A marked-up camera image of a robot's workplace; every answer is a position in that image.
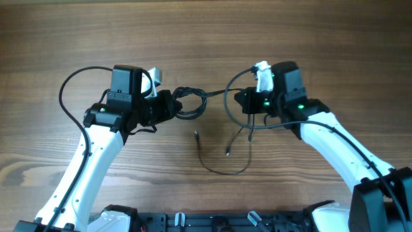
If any left camera black cable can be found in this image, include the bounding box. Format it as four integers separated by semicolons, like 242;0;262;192
41;66;155;232

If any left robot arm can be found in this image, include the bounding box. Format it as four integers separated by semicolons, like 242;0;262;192
14;65;182;231

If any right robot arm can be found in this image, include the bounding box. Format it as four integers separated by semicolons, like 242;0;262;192
234;61;411;231

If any camera black cable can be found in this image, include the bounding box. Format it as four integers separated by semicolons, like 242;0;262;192
41;66;155;232
223;66;408;232

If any right camera black cable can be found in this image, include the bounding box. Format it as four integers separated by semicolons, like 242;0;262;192
223;66;408;232

